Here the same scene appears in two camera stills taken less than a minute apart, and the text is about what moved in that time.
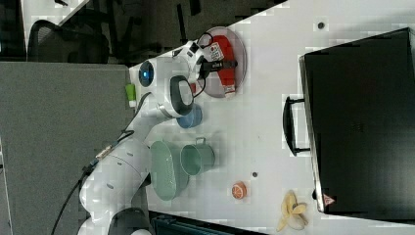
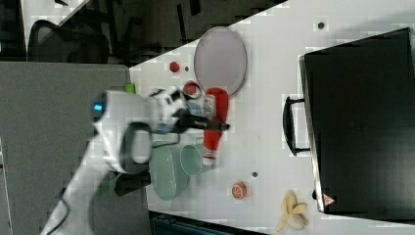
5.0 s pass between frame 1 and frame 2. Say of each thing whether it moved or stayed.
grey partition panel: stayed
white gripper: moved
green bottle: stayed
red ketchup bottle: moved
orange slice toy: stayed
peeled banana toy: stayed
